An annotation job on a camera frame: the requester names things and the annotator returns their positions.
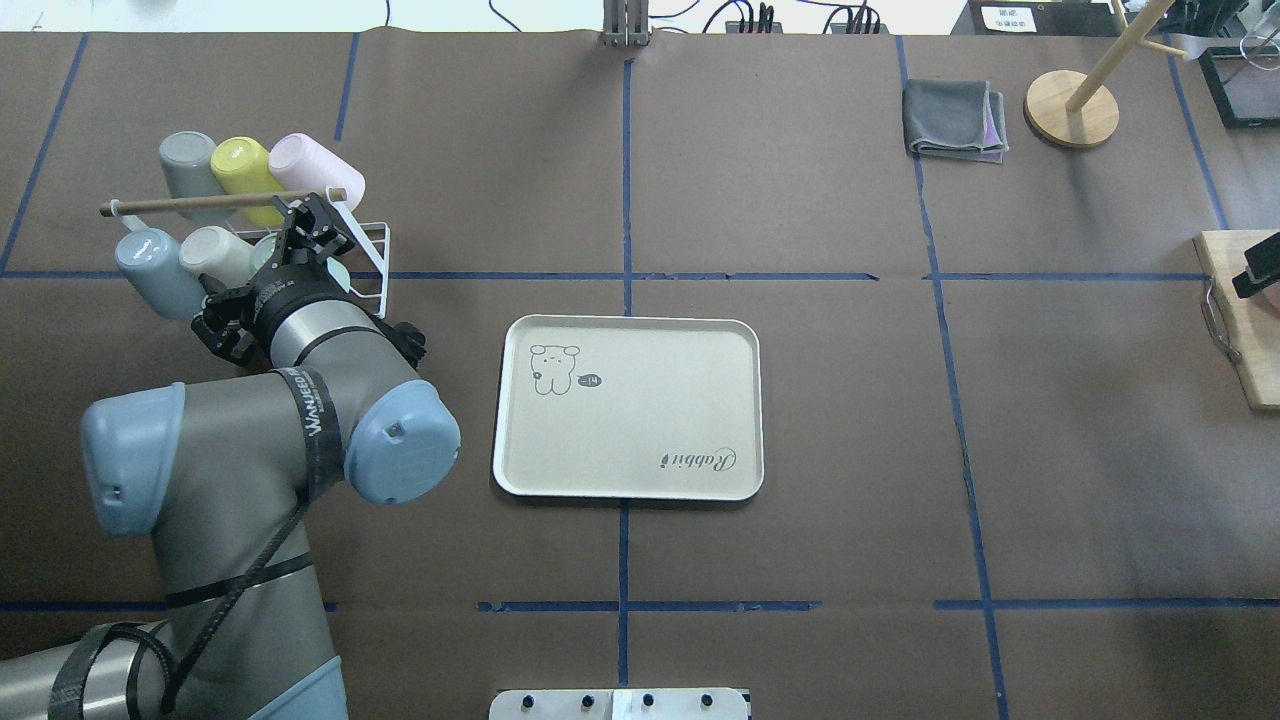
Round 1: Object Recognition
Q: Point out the cream rabbit tray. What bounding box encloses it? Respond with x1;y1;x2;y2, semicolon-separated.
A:
492;314;765;502

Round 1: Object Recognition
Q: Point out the blue cup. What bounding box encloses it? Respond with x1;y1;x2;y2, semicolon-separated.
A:
114;228;206;323

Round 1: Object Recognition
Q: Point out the wooden mug tree stand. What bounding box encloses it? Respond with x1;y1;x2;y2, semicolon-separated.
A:
1023;1;1190;149

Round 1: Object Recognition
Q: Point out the pink cup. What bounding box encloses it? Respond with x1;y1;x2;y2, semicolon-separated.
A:
268;133;366;209

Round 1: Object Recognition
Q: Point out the black glass rack tray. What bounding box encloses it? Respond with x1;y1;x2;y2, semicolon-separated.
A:
1198;44;1279;129

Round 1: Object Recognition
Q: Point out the white wire cup rack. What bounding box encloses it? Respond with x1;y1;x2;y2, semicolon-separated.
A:
97;184;392;318

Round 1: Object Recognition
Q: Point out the bamboo cutting board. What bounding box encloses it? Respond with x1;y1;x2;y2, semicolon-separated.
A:
1194;229;1279;411

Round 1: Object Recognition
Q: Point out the grey folded cloth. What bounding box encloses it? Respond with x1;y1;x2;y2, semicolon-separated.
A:
902;78;1010;164

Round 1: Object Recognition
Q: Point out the grey cup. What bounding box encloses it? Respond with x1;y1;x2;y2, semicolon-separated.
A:
157;129;225;199

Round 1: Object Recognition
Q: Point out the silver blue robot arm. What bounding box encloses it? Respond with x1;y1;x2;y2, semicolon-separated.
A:
3;187;461;719

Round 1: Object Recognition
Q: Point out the yellow cup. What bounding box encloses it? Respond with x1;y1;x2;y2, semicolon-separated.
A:
209;136;284;195

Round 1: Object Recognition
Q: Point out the aluminium frame post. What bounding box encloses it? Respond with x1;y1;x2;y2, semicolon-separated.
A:
600;0;652;47

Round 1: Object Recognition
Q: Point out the cream white cup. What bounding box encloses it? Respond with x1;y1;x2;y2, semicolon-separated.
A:
179;225;253;299

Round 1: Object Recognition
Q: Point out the black box with label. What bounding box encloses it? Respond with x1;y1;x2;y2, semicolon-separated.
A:
951;1;1120;37

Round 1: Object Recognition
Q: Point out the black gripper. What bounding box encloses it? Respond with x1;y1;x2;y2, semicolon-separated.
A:
189;193;425;373

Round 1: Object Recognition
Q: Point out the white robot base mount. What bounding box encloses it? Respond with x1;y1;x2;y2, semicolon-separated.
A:
488;687;753;719

